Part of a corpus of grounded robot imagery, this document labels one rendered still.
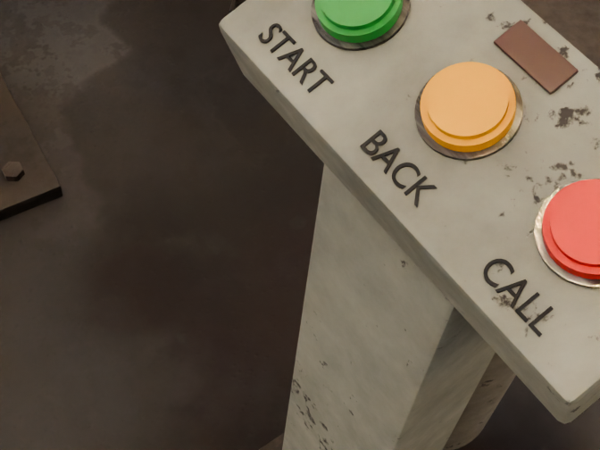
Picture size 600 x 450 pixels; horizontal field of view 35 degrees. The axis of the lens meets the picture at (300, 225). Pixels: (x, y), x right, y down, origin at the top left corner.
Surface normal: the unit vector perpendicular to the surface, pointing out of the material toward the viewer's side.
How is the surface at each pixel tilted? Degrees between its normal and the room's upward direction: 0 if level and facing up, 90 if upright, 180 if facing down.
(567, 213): 20
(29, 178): 0
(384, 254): 90
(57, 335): 0
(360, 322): 90
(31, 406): 0
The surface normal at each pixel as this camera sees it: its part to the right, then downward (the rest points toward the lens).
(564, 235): -0.21, -0.36
